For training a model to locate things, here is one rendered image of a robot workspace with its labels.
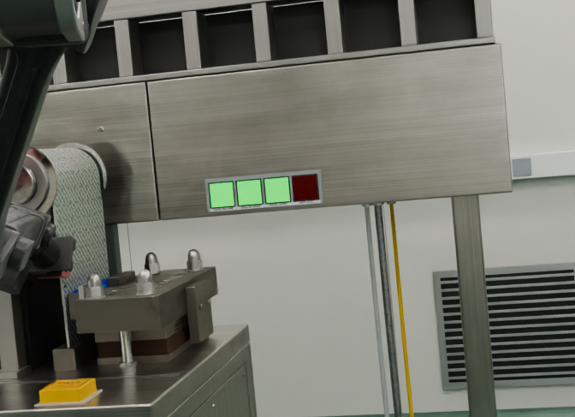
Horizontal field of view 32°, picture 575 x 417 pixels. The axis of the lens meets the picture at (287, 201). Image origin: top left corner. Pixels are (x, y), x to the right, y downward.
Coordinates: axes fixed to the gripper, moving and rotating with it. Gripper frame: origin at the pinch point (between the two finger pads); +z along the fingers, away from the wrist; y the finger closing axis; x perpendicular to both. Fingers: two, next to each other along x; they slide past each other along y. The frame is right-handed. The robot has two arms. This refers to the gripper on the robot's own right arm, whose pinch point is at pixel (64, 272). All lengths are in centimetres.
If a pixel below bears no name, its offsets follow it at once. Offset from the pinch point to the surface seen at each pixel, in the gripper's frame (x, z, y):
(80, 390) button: -27.7, -17.8, 13.4
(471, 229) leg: 21, 41, 75
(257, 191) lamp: 24.2, 20.1, 31.6
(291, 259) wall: 103, 244, -8
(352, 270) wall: 97, 247, 20
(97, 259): 8.5, 13.8, 0.3
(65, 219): 9.6, -3.1, 0.2
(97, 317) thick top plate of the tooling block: -9.8, -1.7, 8.1
